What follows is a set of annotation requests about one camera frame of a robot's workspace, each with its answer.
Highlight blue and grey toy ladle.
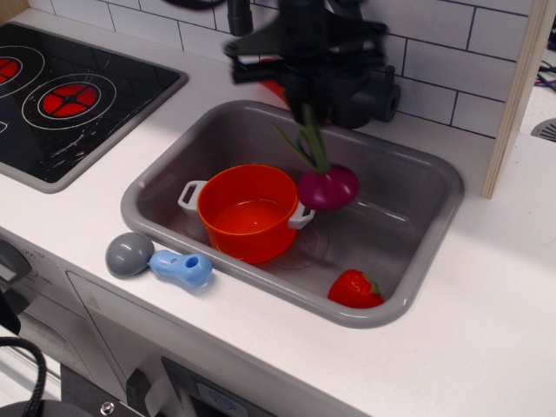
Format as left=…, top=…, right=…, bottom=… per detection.
left=104, top=232, right=213, bottom=288

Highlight red toy strawberry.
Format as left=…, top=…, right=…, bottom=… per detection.
left=328, top=269, right=384, bottom=309

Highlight purple toy beet green leaves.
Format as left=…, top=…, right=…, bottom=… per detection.
left=272, top=103, right=360, bottom=211

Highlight red toy sausage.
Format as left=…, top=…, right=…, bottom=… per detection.
left=259, top=57, right=288, bottom=104

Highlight black cable near camera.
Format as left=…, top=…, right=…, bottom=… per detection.
left=0, top=336, right=48, bottom=417

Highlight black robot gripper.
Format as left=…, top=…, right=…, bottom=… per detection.
left=224, top=8, right=388, bottom=124

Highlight black toy stove top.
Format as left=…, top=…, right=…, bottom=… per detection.
left=1, top=23, right=188, bottom=194

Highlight black braided cable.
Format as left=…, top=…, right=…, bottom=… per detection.
left=160, top=0, right=227, bottom=9

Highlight grey plastic sink basin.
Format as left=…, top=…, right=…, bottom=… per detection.
left=121, top=101, right=464, bottom=328

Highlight orange toy pot white handles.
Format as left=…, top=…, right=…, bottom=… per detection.
left=177, top=163, right=314, bottom=264

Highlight grey oven knob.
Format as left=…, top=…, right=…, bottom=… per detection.
left=0, top=241, right=32, bottom=284

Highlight grey round floor vent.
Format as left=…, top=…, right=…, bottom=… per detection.
left=531, top=118, right=556, bottom=142

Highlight dark grey toy faucet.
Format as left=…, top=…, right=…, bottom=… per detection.
left=227, top=0, right=401, bottom=129

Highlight light wooden side panel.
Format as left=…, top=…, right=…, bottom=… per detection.
left=480, top=0, right=555, bottom=199

